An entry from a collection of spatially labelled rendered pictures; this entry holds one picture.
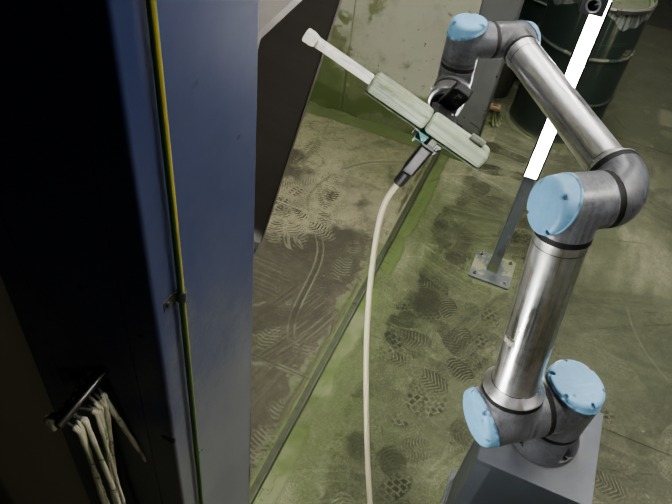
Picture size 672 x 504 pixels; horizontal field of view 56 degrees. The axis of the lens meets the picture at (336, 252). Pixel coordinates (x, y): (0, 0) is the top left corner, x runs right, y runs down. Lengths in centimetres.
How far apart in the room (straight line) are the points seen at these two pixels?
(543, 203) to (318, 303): 168
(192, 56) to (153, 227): 13
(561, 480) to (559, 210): 86
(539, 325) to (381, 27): 247
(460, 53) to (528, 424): 91
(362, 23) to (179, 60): 320
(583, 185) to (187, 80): 93
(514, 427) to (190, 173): 123
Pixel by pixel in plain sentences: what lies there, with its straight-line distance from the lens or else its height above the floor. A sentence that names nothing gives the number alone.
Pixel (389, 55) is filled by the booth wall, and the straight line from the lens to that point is 366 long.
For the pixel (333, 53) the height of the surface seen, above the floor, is 151.
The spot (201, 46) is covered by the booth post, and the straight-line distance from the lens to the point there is 49.
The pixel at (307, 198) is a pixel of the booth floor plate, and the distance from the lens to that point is 330.
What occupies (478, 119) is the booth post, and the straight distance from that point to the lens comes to 368.
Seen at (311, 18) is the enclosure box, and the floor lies 139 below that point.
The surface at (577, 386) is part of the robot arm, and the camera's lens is 170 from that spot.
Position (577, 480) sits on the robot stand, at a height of 64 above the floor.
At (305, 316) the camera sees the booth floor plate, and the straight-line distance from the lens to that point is 275.
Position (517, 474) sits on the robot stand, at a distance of 183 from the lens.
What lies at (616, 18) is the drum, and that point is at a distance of 388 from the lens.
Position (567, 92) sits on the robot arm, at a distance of 154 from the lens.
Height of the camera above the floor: 218
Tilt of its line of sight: 45 degrees down
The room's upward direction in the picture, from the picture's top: 9 degrees clockwise
